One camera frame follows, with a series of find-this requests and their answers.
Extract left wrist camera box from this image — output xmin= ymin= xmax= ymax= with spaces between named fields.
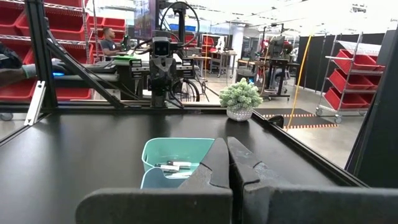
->
xmin=151 ymin=36 xmax=172 ymax=58

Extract yellow cable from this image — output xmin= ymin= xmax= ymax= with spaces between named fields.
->
xmin=285 ymin=34 xmax=313 ymax=130

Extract silver metal bracket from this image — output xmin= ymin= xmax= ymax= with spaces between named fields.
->
xmin=23 ymin=80 xmax=47 ymax=127

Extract black orange-striped floor mat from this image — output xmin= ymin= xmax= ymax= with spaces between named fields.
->
xmin=254 ymin=107 xmax=339 ymax=130

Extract black divider wall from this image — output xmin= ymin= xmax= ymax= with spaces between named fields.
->
xmin=294 ymin=32 xmax=388 ymax=94

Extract blue plastic bin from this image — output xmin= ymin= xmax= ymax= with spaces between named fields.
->
xmin=140 ymin=167 xmax=200 ymax=190

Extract black aluminium table frame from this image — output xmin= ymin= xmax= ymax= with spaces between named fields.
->
xmin=0 ymin=0 xmax=370 ymax=188

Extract green-cased tablet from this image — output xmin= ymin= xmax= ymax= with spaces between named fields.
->
xmin=111 ymin=55 xmax=141 ymax=63

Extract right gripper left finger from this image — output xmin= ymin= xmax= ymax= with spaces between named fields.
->
xmin=75 ymin=138 xmax=233 ymax=224

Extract grey desk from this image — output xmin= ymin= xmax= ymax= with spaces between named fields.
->
xmin=51 ymin=55 xmax=147 ymax=82

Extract background black workstation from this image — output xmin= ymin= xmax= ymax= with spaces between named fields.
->
xmin=260 ymin=22 xmax=295 ymax=101

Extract green potted succulent plant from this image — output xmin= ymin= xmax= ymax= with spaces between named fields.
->
xmin=218 ymin=77 xmax=264 ymax=122

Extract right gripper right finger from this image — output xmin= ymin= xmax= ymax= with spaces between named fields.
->
xmin=226 ymin=136 xmax=398 ymax=224

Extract dark upright screen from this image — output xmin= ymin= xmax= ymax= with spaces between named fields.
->
xmin=133 ymin=0 xmax=156 ymax=40

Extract black frame bracket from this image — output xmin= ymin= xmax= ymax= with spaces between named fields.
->
xmin=267 ymin=114 xmax=285 ymax=129

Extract white building column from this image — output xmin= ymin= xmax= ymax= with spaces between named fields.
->
xmin=231 ymin=24 xmax=247 ymax=68

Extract background work table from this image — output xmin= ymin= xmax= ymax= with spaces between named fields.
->
xmin=191 ymin=49 xmax=238 ymax=78

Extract shelving with red bins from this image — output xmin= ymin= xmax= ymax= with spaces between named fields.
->
xmin=0 ymin=0 xmax=128 ymax=103

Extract wheeled wire rack red bins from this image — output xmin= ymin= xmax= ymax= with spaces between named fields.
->
xmin=315 ymin=32 xmax=388 ymax=124

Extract teal plastic bin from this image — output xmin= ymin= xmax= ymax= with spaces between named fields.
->
xmin=141 ymin=137 xmax=216 ymax=174

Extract black partition panel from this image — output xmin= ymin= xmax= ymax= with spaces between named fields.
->
xmin=344 ymin=26 xmax=398 ymax=189

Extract person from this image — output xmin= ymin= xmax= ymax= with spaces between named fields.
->
xmin=100 ymin=27 xmax=124 ymax=62
xmin=0 ymin=42 xmax=68 ymax=88

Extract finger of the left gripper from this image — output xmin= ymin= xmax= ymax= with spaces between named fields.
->
xmin=162 ymin=63 xmax=171 ymax=94
xmin=154 ymin=63 xmax=163 ymax=94

